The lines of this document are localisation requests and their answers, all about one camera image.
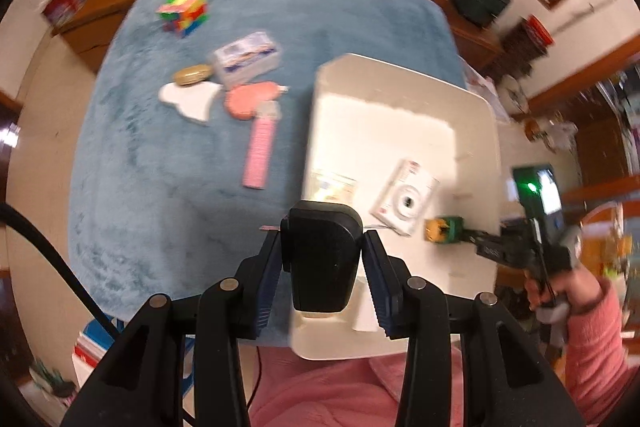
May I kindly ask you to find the stack of books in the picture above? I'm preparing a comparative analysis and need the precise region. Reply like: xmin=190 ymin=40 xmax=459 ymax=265
xmin=74 ymin=319 xmax=123 ymax=368

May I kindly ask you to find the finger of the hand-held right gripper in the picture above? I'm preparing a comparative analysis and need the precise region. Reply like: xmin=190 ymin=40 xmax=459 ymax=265
xmin=462 ymin=229 xmax=506 ymax=262

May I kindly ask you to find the person's right hand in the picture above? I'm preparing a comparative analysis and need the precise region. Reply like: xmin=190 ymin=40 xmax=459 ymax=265
xmin=524 ymin=264 xmax=604 ymax=316

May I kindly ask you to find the white plastic tray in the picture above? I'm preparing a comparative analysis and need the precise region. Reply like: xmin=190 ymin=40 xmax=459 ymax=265
xmin=289 ymin=53 xmax=502 ymax=362

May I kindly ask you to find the amber oil bottle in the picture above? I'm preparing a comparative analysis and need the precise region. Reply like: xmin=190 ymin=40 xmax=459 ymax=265
xmin=524 ymin=119 xmax=548 ymax=142

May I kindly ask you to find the white charger plug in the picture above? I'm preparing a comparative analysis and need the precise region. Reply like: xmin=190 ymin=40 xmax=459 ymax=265
xmin=350 ymin=289 xmax=383 ymax=333

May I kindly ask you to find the colourful puzzle cube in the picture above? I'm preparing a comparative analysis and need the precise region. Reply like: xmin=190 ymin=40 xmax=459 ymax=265
xmin=156 ymin=0 xmax=208 ymax=38

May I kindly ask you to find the white cloud-shaped block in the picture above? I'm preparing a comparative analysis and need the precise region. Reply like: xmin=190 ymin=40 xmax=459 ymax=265
xmin=159 ymin=82 xmax=223 ymax=126

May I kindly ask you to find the white toy camera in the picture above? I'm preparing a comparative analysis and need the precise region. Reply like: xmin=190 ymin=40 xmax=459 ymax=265
xmin=369 ymin=158 xmax=441 ymax=238

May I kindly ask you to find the white bucket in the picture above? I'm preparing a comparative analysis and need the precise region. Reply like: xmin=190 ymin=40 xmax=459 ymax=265
xmin=500 ymin=74 xmax=531 ymax=115

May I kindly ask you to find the small clear plastic bag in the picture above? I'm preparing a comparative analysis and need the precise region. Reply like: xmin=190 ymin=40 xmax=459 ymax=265
xmin=545 ymin=122 xmax=578 ymax=152

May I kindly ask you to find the clear plastic card box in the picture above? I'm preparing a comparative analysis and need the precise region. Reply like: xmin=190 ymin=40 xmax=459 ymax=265
xmin=307 ymin=169 xmax=358 ymax=208

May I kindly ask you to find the pink heart-shaped case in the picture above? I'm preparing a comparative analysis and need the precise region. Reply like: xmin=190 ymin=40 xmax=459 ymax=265
xmin=224 ymin=81 xmax=291 ymax=120

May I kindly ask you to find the pink fleece robe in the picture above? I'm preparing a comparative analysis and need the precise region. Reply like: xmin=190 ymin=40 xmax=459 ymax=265
xmin=247 ymin=344 xmax=566 ymax=427

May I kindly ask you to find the blue fleece blanket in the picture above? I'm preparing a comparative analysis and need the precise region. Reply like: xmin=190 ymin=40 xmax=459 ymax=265
xmin=67 ymin=0 xmax=466 ymax=325

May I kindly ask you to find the long pink comb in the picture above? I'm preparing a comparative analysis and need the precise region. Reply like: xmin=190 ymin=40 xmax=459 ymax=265
xmin=242 ymin=102 xmax=281 ymax=191

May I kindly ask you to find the black power adapter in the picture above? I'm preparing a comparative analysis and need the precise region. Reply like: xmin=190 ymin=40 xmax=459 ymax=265
xmin=279 ymin=201 xmax=364 ymax=314

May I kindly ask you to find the beige oval stone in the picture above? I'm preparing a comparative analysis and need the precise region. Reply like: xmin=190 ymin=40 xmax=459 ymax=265
xmin=173 ymin=64 xmax=213 ymax=86

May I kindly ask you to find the person's right forearm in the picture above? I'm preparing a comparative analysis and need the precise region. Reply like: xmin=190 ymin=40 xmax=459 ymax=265
xmin=562 ymin=279 xmax=640 ymax=425

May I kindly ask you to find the thick black cable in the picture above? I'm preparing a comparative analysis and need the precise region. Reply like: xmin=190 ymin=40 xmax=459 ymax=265
xmin=0 ymin=203 xmax=121 ymax=338

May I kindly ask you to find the low wooden cabinet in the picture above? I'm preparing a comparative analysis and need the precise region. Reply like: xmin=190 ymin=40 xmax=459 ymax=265
xmin=50 ymin=0 xmax=166 ymax=75

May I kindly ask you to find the dark container with red lid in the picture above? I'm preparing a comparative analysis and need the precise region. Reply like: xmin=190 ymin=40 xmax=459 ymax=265
xmin=492 ymin=14 xmax=556 ymax=78

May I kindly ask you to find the glossy wooden table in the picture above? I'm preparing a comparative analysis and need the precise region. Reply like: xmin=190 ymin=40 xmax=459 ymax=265
xmin=580 ymin=202 xmax=640 ymax=278

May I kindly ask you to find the red packet box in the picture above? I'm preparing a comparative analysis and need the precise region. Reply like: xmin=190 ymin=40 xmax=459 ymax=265
xmin=41 ymin=0 xmax=91 ymax=26

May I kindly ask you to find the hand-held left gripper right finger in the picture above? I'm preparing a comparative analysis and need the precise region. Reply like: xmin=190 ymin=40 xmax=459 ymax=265
xmin=362 ymin=229 xmax=586 ymax=427

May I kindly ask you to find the white plastic bag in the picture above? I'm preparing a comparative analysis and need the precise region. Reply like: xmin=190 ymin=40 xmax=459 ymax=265
xmin=462 ymin=57 xmax=511 ymax=122

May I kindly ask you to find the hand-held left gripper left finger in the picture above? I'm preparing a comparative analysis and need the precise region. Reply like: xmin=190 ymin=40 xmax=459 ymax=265
xmin=60 ymin=231 xmax=283 ymax=427

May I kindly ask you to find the white tissue pack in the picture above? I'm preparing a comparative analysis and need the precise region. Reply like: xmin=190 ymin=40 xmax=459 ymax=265
xmin=207 ymin=31 xmax=285 ymax=88

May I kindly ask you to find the green bottle with gold cap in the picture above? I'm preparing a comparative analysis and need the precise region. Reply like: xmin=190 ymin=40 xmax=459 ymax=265
xmin=424 ymin=215 xmax=466 ymax=245

